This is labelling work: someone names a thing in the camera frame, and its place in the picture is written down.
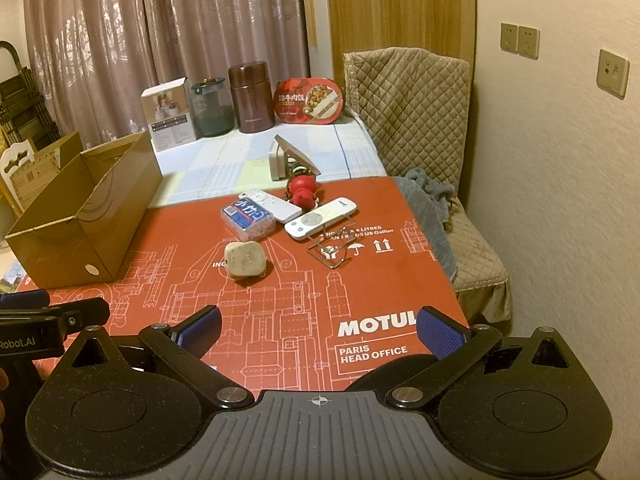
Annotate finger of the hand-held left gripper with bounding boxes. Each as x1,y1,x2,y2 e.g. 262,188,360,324
49,297,111,335
0,289,50,313

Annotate white product box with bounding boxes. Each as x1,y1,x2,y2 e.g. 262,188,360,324
140,78,197,153

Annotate blue green milk carton box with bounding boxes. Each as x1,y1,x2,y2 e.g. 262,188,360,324
0,260,26,295

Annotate pink patterned curtain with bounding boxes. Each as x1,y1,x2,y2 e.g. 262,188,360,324
22,0,311,148

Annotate pastel checked tablecloth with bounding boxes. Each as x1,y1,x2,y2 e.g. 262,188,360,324
148,112,388,209

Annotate red figurine toy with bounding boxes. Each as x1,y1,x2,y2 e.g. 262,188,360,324
289,174,320,210

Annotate blue clear plastic card box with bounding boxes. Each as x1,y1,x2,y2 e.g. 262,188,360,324
220,197,275,242

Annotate brown metal thermos canister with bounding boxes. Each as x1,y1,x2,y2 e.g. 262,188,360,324
228,60,276,134

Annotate dark green glass jar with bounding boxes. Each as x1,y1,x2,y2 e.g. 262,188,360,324
190,76,234,139

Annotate brown cardboard box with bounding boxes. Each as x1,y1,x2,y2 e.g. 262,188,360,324
4,131,164,286

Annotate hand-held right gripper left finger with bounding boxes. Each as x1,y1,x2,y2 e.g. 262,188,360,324
62,305,256,409

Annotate printed cardboard shipping box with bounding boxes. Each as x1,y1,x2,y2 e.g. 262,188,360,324
10,132,83,211

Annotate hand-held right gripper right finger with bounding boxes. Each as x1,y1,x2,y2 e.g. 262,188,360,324
387,306,576,409

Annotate beige plug adapter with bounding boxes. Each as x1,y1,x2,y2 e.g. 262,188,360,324
223,240,267,278

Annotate white small device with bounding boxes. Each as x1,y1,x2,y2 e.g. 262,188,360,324
268,134,321,182

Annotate black folding ladder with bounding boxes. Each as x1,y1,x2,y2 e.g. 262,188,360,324
0,41,58,146

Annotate grey fleece blanket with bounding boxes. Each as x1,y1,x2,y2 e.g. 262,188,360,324
392,167,458,281

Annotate wooden wardrobe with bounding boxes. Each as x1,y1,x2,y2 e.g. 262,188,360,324
300,0,476,81

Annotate red oval food container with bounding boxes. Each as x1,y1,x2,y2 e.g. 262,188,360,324
272,76,347,126

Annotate wooden wardrobe handle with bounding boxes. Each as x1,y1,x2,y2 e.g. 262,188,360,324
306,0,321,46

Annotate white rounded remote control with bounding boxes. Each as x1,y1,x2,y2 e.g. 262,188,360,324
284,197,359,241

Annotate white ornate chair back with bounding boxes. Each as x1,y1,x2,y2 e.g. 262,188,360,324
0,141,37,196

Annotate red printed cardboard sheet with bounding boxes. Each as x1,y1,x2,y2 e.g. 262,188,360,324
15,176,471,393

